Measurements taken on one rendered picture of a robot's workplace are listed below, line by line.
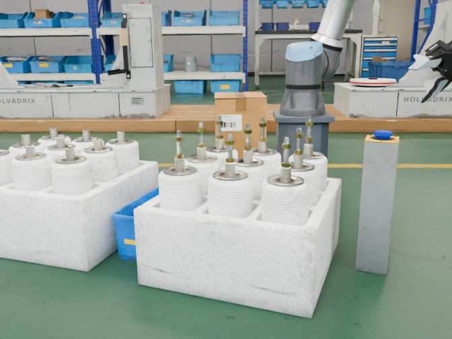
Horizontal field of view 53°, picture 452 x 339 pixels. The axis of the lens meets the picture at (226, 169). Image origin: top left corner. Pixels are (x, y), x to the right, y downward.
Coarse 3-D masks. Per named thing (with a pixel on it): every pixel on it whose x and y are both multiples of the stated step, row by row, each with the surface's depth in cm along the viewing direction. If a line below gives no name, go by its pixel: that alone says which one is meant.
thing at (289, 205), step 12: (264, 180) 92; (264, 192) 89; (276, 192) 87; (288, 192) 86; (300, 192) 87; (264, 204) 90; (276, 204) 87; (288, 204) 87; (300, 204) 88; (264, 216) 90; (276, 216) 88; (288, 216) 87; (300, 216) 88
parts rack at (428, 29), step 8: (416, 0) 562; (432, 0) 513; (416, 8) 564; (432, 8) 512; (416, 16) 569; (432, 16) 515; (416, 24) 571; (432, 24) 517; (416, 32) 572; (424, 32) 573; (416, 40) 574; (424, 40) 545
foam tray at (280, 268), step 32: (320, 192) 106; (160, 224) 95; (192, 224) 92; (224, 224) 89; (256, 224) 87; (320, 224) 88; (160, 256) 97; (192, 256) 94; (224, 256) 91; (256, 256) 88; (288, 256) 86; (320, 256) 92; (160, 288) 99; (192, 288) 96; (224, 288) 93; (256, 288) 90; (288, 288) 87; (320, 288) 96
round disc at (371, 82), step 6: (360, 78) 318; (366, 78) 317; (372, 78) 304; (378, 78) 316; (384, 78) 315; (354, 84) 301; (360, 84) 298; (366, 84) 295; (372, 84) 293; (378, 84) 293; (384, 84) 293; (390, 84) 295
